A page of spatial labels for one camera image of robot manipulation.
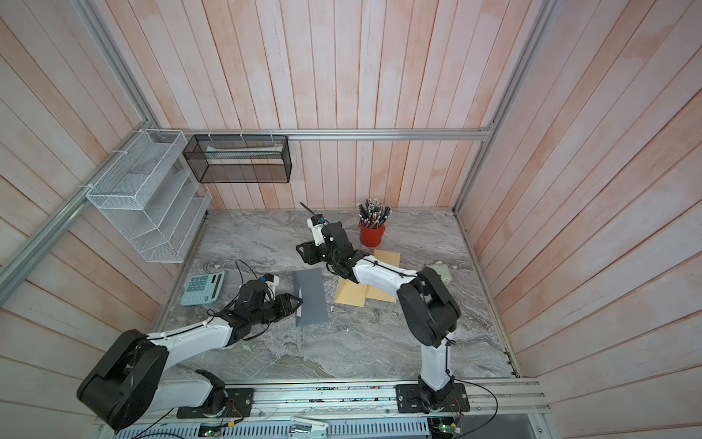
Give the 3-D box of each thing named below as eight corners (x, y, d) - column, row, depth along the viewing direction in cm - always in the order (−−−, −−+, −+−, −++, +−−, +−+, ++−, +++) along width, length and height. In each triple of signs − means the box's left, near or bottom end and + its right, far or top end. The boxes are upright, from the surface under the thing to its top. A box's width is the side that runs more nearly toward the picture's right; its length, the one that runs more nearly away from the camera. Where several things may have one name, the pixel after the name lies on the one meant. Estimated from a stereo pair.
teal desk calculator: (183, 305, 94) (178, 300, 91) (195, 277, 101) (191, 272, 98) (219, 305, 94) (215, 300, 91) (228, 277, 101) (225, 272, 98)
